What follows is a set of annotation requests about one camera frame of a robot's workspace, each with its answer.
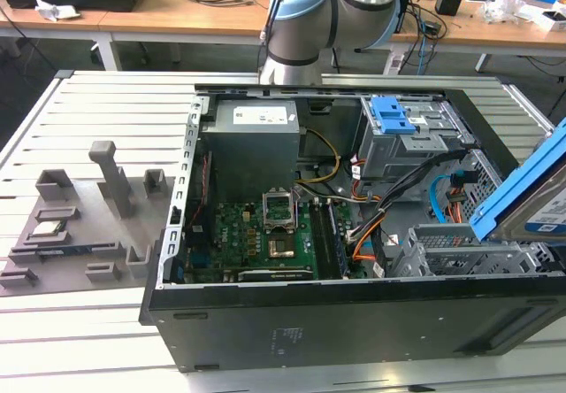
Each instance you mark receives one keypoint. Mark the grey power supply unit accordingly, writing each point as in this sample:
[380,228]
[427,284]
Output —
[247,149]

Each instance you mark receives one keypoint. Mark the black RAM slot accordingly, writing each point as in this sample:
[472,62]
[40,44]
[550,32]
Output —
[325,238]
[315,238]

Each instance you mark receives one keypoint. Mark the silver CPU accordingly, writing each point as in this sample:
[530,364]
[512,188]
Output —
[46,230]

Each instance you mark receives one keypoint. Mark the RAM stick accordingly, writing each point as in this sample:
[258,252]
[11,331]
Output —
[57,251]

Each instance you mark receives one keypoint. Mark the CPU socket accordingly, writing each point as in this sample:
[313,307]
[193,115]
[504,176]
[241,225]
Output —
[280,248]

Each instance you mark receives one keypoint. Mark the blue plastic drive latch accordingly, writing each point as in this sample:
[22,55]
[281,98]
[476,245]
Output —
[389,120]

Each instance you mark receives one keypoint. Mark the green motherboard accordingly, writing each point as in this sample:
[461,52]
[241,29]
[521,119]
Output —
[234,233]

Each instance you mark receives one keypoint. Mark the wooden top desk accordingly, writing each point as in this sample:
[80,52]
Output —
[90,16]
[199,17]

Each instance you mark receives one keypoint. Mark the hard disk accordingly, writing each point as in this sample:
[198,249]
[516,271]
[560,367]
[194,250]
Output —
[548,209]

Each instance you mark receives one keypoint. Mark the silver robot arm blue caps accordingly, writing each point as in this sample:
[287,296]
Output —
[305,25]

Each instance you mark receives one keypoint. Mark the grey parts rack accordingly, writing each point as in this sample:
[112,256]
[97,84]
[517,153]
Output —
[88,233]

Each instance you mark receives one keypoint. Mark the black graphics card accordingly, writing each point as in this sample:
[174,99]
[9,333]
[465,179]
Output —
[274,275]

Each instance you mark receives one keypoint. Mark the black open PC case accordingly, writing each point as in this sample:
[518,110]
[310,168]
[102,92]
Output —
[354,331]

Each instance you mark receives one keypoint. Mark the clear plastic wrap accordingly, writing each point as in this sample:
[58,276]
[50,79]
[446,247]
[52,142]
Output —
[504,8]

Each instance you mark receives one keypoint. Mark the grey metal drive cage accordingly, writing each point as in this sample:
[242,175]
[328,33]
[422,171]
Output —
[398,154]

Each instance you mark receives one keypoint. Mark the crumpled white paper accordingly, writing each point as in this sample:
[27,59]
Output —
[57,10]

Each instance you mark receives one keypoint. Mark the white box with phone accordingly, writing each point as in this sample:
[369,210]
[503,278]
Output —
[544,21]

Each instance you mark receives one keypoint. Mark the small black box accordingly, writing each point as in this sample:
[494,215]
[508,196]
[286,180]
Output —
[407,8]

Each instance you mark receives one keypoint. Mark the white power strip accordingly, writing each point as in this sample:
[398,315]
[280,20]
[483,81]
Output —
[393,63]

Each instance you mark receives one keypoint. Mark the grey metal disk bay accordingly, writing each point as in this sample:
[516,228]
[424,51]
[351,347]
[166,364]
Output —
[442,238]

